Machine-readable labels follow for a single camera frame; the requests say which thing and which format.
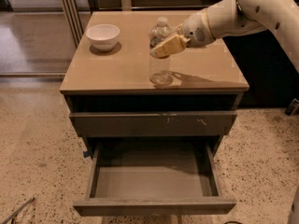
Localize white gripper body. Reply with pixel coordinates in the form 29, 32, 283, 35
181, 8, 215, 48

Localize clear plastic water bottle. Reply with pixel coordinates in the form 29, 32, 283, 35
149, 17, 173, 87

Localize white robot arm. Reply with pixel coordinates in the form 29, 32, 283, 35
149, 0, 299, 72

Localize grey drawer cabinet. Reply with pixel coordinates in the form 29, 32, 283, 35
59, 10, 250, 224

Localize open grey middle drawer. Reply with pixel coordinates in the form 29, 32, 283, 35
74, 141, 236, 217

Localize white ceramic bowl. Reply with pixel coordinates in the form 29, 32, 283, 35
86, 24, 120, 51

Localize dark object on floor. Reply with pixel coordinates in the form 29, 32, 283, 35
285, 99, 299, 116

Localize blue tape piece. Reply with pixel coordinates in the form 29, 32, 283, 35
83, 151, 90, 158

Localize grey metal rod on floor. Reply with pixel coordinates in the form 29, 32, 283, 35
1, 197, 35, 224

